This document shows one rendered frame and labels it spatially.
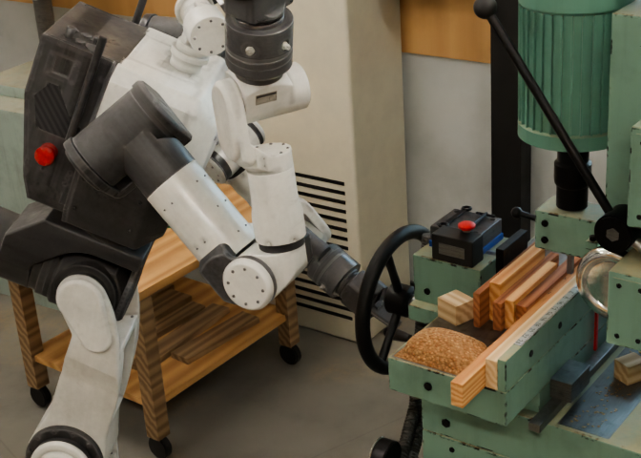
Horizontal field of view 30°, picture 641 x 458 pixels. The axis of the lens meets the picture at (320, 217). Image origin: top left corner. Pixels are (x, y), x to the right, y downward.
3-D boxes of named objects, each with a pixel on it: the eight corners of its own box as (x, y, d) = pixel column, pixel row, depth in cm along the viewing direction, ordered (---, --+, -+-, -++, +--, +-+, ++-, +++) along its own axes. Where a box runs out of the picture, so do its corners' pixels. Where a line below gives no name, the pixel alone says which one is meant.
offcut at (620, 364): (632, 369, 200) (633, 351, 198) (647, 378, 197) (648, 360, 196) (613, 376, 198) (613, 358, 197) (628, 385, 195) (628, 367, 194)
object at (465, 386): (602, 261, 214) (603, 241, 213) (612, 263, 213) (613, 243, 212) (450, 405, 176) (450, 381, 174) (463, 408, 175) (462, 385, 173)
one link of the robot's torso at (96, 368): (17, 492, 218) (39, 271, 199) (47, 436, 234) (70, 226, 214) (99, 510, 218) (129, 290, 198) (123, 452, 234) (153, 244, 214)
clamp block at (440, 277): (454, 267, 223) (453, 223, 219) (519, 283, 215) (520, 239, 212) (412, 301, 212) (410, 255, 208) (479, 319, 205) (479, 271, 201)
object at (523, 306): (580, 270, 212) (581, 246, 210) (590, 272, 211) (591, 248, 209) (515, 329, 194) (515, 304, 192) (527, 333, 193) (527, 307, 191)
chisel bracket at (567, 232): (552, 239, 204) (552, 194, 201) (630, 257, 197) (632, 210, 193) (532, 257, 199) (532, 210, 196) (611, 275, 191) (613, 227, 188)
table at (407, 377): (511, 236, 241) (512, 208, 238) (658, 268, 224) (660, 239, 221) (339, 374, 197) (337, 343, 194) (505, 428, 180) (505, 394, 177)
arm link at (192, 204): (230, 333, 170) (129, 212, 170) (273, 294, 181) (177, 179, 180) (280, 295, 163) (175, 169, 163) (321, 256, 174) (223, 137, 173)
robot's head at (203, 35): (179, 64, 183) (198, 11, 180) (164, 35, 191) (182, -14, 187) (218, 72, 186) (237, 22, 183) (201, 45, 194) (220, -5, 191)
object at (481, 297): (534, 273, 212) (534, 240, 210) (540, 274, 212) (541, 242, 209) (473, 326, 196) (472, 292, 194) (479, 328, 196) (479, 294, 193)
